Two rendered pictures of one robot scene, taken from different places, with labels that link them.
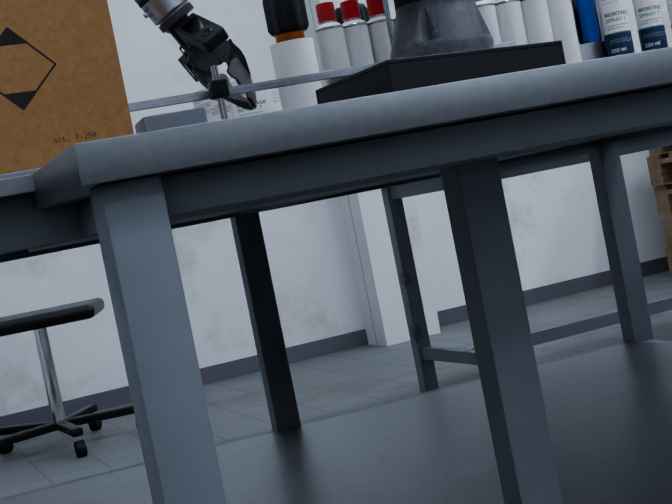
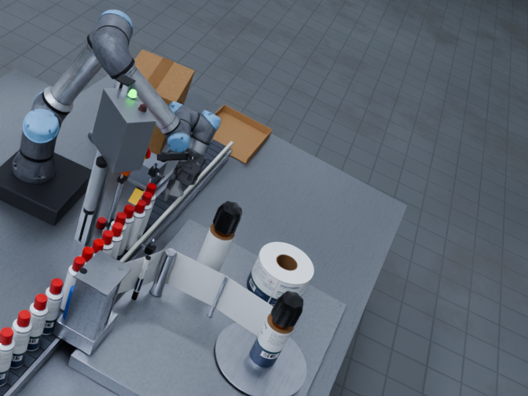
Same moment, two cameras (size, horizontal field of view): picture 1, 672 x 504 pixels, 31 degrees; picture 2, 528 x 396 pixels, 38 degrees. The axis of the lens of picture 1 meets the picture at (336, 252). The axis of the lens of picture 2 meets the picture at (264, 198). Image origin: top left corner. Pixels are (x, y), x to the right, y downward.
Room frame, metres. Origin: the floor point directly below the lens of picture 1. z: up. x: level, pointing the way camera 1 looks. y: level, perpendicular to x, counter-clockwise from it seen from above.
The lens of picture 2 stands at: (3.33, -1.78, 2.69)
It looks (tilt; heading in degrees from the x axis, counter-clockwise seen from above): 36 degrees down; 114
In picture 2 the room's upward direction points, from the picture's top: 24 degrees clockwise
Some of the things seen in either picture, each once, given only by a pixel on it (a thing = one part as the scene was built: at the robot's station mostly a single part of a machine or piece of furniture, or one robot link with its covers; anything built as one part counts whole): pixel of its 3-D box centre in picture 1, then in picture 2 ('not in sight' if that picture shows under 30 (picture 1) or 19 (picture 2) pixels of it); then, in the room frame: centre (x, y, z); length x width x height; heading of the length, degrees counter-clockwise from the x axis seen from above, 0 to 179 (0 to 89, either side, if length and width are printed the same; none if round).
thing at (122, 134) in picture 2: not in sight; (122, 130); (2.15, -0.27, 1.38); 0.17 x 0.10 x 0.19; 162
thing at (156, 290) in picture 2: not in sight; (163, 273); (2.42, -0.22, 0.97); 0.05 x 0.05 x 0.19
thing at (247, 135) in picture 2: not in sight; (234, 133); (1.91, 0.81, 0.85); 0.30 x 0.26 x 0.04; 107
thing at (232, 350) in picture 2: not in sight; (261, 359); (2.82, -0.14, 0.89); 0.31 x 0.31 x 0.01
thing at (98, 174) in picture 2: not in sight; (95, 186); (2.15, -0.33, 1.18); 0.04 x 0.04 x 0.21
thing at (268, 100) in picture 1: (243, 119); (279, 276); (2.65, 0.14, 0.95); 0.20 x 0.20 x 0.14
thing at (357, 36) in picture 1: (359, 57); (141, 216); (2.19, -0.11, 0.98); 0.05 x 0.05 x 0.20
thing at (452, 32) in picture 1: (438, 28); (35, 159); (1.75, -0.21, 0.95); 0.15 x 0.15 x 0.10
